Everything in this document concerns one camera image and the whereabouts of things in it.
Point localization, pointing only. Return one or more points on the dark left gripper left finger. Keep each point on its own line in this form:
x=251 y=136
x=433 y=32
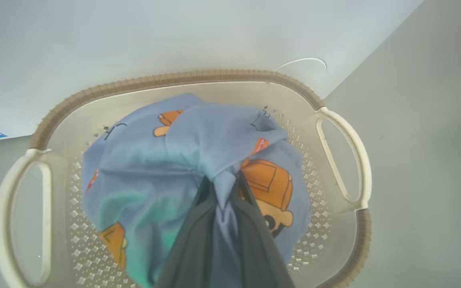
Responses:
x=190 y=248

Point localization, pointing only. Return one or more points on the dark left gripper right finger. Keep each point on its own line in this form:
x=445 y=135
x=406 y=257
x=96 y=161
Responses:
x=258 y=248

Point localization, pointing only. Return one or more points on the blue cartoon print garment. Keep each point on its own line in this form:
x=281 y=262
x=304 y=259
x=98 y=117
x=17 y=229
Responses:
x=142 y=172

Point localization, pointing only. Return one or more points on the cream perforated plastic laundry basket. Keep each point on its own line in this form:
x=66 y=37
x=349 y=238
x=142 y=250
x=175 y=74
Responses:
x=334 y=224

